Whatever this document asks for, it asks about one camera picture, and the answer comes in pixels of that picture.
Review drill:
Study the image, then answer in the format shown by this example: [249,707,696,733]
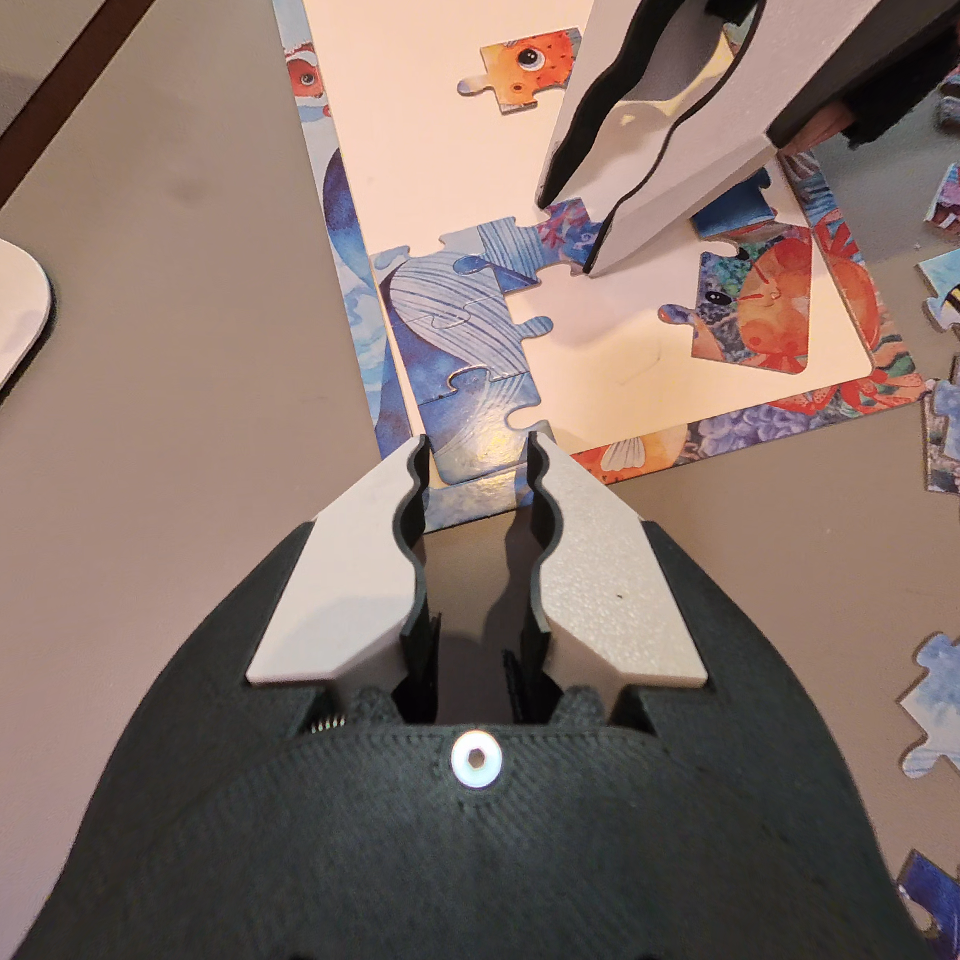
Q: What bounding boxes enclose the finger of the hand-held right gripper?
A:
[583,0,890,279]
[534,0,669,211]

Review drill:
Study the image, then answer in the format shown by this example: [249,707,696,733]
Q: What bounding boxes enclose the person's right hand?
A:
[786,101,856,151]

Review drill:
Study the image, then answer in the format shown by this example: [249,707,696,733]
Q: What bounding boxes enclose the striped blue coral puzzle piece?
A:
[438,198,605,295]

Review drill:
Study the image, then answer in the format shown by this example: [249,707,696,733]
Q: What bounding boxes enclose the jigsaw puzzle pieces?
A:
[900,63,960,939]

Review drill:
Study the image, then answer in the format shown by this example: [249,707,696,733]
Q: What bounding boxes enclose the dark blue puzzle piece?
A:
[690,168,774,241]

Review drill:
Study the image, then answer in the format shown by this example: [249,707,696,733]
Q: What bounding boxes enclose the orange coral puzzle piece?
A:
[658,281,815,374]

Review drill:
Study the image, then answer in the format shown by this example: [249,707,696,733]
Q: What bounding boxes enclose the orange pufferfish puzzle piece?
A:
[457,27,585,115]

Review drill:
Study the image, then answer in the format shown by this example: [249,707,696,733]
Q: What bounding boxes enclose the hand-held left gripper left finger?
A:
[246,433,444,725]

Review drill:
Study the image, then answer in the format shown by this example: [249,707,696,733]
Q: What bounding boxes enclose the striped fish puzzle piece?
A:
[916,251,960,331]

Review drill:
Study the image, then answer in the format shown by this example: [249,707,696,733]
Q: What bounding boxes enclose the puzzle frame board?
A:
[271,0,925,534]

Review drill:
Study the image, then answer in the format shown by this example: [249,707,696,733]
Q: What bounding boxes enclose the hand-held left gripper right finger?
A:
[501,431,710,725]

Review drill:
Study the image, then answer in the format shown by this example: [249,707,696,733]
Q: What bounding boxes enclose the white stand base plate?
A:
[0,238,54,395]

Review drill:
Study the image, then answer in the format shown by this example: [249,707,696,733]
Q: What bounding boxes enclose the joined blue whale puzzle section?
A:
[371,243,558,485]

